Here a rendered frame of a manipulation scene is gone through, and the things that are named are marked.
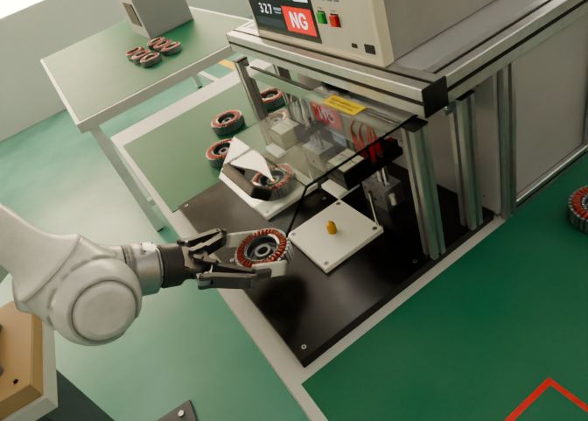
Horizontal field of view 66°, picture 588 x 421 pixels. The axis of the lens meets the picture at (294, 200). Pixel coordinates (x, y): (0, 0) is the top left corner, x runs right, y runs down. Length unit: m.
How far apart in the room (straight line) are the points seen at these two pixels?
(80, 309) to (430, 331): 0.53
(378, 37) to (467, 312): 0.47
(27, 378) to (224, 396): 0.87
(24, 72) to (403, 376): 5.07
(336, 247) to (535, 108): 0.44
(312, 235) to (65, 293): 0.55
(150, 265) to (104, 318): 0.22
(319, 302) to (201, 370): 1.10
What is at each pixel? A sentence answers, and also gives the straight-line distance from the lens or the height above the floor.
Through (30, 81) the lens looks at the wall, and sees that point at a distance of 5.49.
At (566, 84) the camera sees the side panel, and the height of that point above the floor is 0.95.
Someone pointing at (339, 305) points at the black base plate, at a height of 0.77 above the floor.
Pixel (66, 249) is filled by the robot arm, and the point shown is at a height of 1.14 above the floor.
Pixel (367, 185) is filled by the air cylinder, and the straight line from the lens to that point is 1.00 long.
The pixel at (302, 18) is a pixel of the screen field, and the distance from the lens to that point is 0.91.
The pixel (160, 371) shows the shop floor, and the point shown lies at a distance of 2.00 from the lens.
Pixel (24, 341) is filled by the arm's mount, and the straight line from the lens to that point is 1.17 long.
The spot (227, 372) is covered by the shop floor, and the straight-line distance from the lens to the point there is 1.85.
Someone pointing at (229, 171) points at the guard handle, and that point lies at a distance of 0.73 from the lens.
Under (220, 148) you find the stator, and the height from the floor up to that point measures 0.77.
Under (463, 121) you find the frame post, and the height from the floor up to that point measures 1.01.
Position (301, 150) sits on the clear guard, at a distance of 0.70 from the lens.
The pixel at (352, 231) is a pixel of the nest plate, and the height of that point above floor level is 0.78.
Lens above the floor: 1.42
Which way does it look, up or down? 36 degrees down
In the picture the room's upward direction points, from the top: 21 degrees counter-clockwise
